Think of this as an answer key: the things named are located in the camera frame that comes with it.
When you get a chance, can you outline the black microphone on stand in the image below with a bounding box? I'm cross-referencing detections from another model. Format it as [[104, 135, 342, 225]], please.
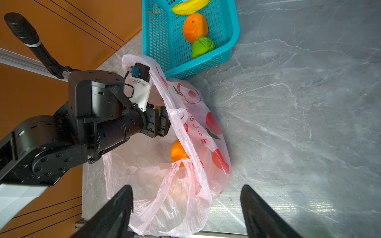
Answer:
[[4, 12, 77, 79]]

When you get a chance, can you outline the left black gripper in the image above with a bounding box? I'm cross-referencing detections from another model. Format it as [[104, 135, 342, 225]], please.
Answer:
[[144, 106, 171, 138]]

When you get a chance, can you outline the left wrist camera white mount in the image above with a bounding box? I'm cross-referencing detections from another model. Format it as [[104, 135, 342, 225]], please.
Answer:
[[125, 62, 152, 112]]

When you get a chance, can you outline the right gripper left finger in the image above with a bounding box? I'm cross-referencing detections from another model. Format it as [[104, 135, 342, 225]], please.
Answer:
[[72, 185, 134, 238]]

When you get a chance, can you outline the pink plastic bag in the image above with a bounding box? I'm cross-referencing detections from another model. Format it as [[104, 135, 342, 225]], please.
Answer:
[[103, 55, 232, 237]]

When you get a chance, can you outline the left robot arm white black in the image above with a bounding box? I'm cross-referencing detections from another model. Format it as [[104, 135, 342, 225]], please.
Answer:
[[1, 70, 170, 227]]

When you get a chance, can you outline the yellow banana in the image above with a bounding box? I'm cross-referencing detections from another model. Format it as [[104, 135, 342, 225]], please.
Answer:
[[172, 0, 211, 15]]

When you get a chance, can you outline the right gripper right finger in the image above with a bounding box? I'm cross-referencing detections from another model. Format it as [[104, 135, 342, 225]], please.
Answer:
[[240, 184, 302, 238]]

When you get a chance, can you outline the teal plastic basket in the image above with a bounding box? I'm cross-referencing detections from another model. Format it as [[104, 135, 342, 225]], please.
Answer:
[[142, 1, 240, 79]]

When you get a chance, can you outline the orange tangerine fruit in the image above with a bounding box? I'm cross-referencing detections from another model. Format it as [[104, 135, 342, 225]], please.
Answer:
[[183, 13, 209, 44]]

